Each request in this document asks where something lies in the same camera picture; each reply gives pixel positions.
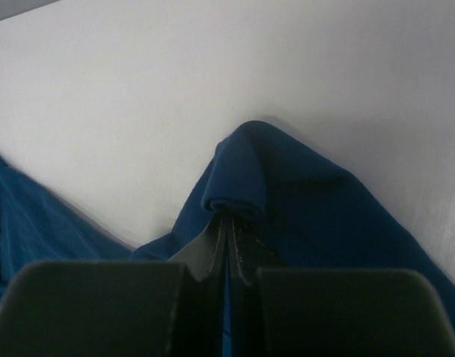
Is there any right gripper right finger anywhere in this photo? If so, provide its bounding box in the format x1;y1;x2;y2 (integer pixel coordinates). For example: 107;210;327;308
227;217;287;285

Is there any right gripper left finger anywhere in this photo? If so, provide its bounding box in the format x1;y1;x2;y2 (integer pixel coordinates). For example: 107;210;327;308
168;215;227;283

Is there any blue mickey t shirt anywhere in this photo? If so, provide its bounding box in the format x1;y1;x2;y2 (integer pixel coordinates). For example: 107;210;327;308
0;120;455;331

